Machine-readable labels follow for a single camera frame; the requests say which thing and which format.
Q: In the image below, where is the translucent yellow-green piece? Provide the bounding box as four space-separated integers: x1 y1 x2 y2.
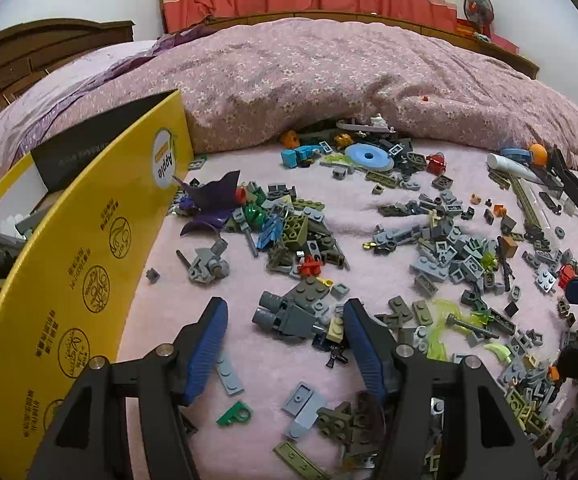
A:
426 300 474 361

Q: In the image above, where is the grey toy ship piece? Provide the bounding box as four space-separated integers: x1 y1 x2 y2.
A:
336 114 397 136

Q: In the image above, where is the lilac pillow with purple frill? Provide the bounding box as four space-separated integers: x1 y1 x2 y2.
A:
0 40 210 201

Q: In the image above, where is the red storage box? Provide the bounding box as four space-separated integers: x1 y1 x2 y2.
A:
489 34 520 56

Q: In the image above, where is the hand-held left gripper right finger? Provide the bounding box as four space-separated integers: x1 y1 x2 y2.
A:
341 298 544 480

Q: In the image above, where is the dark wooden headboard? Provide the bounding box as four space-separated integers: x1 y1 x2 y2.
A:
0 20 135 131

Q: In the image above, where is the blue brick figure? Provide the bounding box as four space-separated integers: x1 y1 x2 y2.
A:
280 144 322 168

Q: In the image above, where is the small green toy piece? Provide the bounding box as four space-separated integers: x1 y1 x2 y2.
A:
216 401 252 427

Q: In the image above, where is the blue round disc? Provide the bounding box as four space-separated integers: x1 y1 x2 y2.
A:
344 144 395 173

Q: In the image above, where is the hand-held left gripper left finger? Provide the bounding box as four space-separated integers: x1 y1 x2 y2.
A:
26 296 230 480

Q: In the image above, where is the white tube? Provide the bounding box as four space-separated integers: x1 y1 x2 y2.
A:
486 152 540 183

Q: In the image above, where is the purple wing piece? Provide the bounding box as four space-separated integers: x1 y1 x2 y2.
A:
174 170 242 236

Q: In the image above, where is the light grey flat plate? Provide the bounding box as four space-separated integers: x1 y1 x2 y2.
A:
214 360 246 395

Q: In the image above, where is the pink plush blanket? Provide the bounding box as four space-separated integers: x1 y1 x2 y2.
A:
119 135 578 480

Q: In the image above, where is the yellow cardboard box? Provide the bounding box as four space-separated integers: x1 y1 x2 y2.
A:
0 89 195 480

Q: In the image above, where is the grey robot figure body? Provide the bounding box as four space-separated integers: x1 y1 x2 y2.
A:
251 280 342 348

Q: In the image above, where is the grey jointed mechanism piece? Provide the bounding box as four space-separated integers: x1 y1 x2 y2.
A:
176 239 231 283

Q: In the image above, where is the pile of loose toy bricks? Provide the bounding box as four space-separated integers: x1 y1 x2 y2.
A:
169 115 578 480

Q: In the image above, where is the pink floral quilt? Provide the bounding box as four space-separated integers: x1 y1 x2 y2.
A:
49 16 578 183

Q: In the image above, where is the orange electric fan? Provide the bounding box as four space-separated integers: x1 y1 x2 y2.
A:
463 0 494 31

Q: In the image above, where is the long black toy piece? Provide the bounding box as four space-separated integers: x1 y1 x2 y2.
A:
539 145 578 233

